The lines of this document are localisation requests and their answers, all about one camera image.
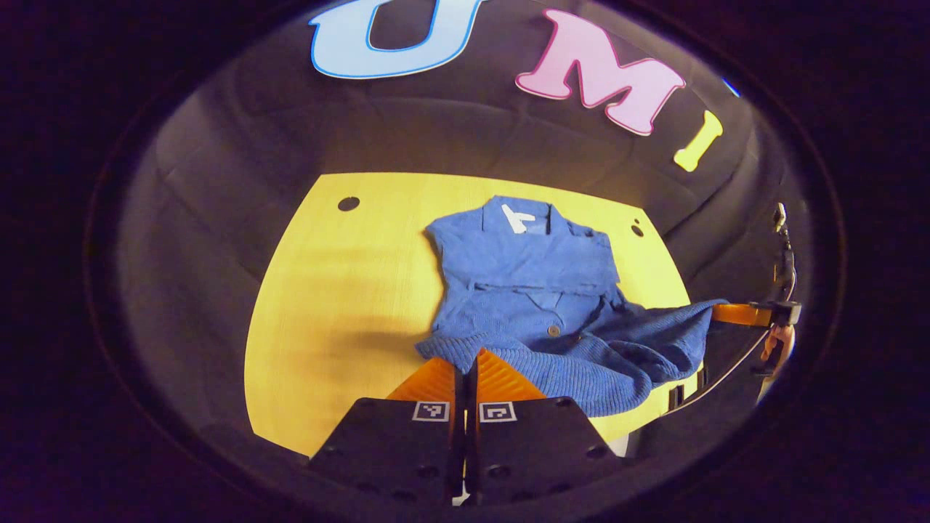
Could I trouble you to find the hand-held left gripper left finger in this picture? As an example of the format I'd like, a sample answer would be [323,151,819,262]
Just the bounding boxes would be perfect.
[309,356,466,506]

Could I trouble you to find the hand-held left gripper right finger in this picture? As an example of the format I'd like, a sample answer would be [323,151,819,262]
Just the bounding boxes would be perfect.
[465,347,626,506]

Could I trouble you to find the blue shirt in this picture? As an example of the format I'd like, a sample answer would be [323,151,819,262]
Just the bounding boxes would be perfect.
[416,195,727,418]

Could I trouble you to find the black backdrop cloth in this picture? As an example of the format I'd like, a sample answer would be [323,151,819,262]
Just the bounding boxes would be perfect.
[87,0,844,509]

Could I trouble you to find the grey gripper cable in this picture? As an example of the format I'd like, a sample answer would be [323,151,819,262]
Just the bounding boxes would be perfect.
[663,328,772,416]

